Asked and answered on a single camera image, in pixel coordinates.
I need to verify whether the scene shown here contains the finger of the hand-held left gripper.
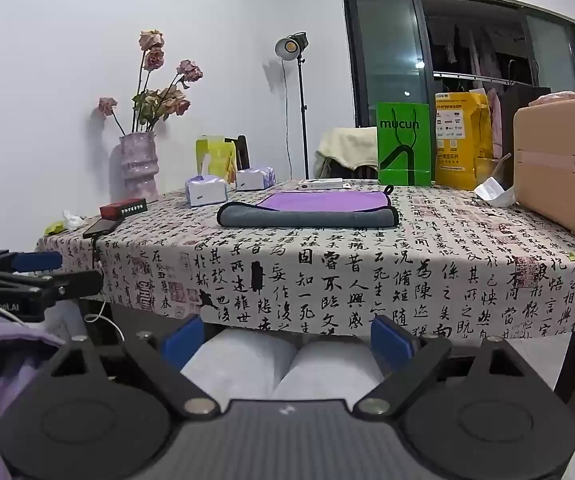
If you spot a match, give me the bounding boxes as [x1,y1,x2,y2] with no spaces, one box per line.
[0,270,104,312]
[0,250,64,275]

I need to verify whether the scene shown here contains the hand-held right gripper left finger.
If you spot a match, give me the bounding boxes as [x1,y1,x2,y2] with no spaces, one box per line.
[49,316,219,420]

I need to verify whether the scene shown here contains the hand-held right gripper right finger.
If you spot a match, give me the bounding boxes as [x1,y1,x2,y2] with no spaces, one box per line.
[355,316,531,419]

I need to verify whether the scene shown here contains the grey and purple towel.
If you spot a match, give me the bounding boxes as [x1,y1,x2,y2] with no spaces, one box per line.
[216,186,399,229]

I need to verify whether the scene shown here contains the person's left leg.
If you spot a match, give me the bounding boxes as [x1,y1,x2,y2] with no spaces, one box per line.
[180,328,298,402]

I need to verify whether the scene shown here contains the person's leg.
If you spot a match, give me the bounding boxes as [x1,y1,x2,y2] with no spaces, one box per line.
[180,328,298,402]
[272,332,386,402]

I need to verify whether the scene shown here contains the person's right leg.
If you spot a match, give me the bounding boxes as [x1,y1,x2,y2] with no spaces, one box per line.
[272,332,386,402]

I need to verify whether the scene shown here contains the black phone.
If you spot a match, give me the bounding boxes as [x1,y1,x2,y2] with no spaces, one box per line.
[82,216,124,240]

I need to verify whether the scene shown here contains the calligraphy print tablecloth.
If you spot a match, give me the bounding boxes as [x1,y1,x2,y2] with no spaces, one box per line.
[35,179,575,342]

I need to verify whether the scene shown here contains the red and black box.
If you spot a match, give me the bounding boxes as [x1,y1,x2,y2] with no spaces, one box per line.
[100,198,148,220]

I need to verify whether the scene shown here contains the purple ceramic vase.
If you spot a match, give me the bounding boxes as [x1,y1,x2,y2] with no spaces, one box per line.
[119,131,161,204]

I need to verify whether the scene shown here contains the white purple tissue pack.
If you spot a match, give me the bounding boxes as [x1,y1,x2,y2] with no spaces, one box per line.
[236,165,278,191]
[185,174,229,208]

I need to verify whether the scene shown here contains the white paper receipt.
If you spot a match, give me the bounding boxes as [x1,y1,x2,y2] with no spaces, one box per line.
[474,177,516,209]

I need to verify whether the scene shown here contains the yellow-green snack bag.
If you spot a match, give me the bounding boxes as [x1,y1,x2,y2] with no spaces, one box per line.
[196,136,238,184]

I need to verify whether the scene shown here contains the black stand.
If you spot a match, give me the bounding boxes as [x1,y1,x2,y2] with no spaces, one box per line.
[224,134,251,171]

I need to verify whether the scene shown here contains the green paper bag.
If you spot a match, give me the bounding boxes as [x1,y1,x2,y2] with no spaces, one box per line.
[376,102,433,187]

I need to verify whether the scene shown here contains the chair with cream cloth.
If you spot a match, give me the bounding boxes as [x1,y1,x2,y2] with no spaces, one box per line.
[315,126,379,180]

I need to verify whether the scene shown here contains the clear plastic bag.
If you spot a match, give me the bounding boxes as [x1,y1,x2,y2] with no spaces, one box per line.
[477,152,514,184]

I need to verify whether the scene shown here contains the dried pink roses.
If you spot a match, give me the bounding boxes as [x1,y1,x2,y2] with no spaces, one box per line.
[98,30,204,137]

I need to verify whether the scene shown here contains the yellow paper bag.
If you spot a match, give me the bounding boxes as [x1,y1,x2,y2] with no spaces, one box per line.
[434,91,491,191]

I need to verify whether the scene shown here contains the pink suitcase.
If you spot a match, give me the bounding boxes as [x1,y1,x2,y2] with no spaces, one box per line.
[512,98,575,239]

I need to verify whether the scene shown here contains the black paper bag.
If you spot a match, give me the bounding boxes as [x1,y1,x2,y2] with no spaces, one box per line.
[499,60,554,162]

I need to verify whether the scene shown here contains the dark framed sliding window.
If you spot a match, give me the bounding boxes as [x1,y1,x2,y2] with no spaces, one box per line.
[341,0,575,130]

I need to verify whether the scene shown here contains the hanging clothes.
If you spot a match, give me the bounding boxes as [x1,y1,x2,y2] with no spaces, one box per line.
[426,14,504,107]

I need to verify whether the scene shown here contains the pink cloth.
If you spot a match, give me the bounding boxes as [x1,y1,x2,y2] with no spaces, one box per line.
[530,91,575,107]

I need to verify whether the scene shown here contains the studio lamp on stand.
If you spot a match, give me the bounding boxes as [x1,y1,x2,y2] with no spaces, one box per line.
[274,32,314,180]

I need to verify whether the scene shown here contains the white cable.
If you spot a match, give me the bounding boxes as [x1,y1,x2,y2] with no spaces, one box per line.
[84,305,124,347]

